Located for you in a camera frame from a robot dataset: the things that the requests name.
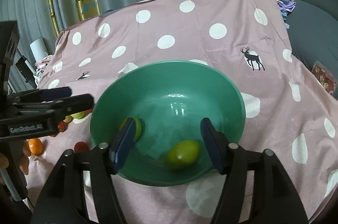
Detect white cylinder lamp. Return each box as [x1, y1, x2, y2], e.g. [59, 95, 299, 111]
[30, 37, 49, 62]

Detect green oval fruit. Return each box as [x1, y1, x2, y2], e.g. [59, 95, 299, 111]
[165, 140, 200, 169]

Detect green plastic bowl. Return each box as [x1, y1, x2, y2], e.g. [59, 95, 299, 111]
[90, 61, 246, 187]

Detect red cherry tomato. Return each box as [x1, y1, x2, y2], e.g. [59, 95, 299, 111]
[74, 141, 89, 153]

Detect green round fruit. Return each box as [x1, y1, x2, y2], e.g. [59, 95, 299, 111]
[119, 117, 142, 142]

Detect grey sofa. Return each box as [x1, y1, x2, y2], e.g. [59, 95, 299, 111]
[286, 0, 337, 78]

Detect folded colourful clothes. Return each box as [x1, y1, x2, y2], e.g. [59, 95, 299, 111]
[276, 0, 296, 21]

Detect pink polka dot cloth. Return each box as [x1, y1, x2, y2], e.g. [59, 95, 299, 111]
[40, 0, 337, 222]

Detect small orange mandarin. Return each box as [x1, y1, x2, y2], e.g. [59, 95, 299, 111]
[28, 138, 44, 155]

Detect snack bag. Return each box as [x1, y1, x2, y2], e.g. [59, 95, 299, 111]
[311, 61, 337, 96]

